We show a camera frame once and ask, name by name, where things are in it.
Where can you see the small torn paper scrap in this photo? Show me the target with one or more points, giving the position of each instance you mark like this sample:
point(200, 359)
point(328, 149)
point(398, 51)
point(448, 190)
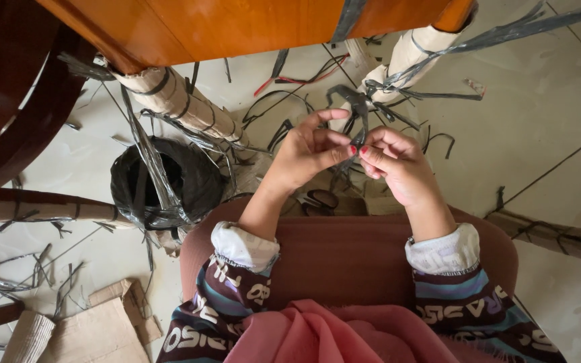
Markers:
point(475, 86)

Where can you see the cardboard-wrapped table leg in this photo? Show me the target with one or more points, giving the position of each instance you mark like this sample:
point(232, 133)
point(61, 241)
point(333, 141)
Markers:
point(33, 206)
point(189, 103)
point(421, 48)
point(552, 237)

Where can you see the corrugated cardboard roll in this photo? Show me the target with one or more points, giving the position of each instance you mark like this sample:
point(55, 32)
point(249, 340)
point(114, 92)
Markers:
point(28, 338)

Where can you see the patterned right sleeve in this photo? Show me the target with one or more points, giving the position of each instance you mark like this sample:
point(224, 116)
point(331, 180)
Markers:
point(472, 297)

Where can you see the patterned sleeve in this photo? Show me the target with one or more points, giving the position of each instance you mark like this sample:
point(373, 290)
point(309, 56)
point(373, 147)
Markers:
point(472, 297)
point(220, 297)

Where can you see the orange wooden table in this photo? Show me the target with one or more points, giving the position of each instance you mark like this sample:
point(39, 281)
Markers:
point(250, 22)

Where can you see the person's right hand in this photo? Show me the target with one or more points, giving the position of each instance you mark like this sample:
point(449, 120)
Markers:
point(404, 169)

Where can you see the brown skirt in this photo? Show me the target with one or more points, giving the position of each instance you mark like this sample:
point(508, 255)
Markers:
point(341, 257)

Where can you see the person's left hand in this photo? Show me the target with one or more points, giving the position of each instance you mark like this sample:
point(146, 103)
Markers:
point(295, 161)

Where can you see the black scissors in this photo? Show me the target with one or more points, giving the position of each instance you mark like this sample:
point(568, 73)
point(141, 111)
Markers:
point(320, 200)

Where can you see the patterned left sleeve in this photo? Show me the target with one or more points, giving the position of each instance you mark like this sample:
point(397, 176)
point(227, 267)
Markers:
point(220, 297)

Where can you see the pink scarf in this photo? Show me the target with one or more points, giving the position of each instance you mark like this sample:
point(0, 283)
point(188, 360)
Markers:
point(331, 335)

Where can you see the dark wooden chair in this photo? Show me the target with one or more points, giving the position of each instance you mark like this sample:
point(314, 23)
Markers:
point(13, 85)

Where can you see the flat brown cardboard pieces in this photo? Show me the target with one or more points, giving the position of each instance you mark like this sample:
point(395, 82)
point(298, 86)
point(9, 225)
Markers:
point(104, 327)

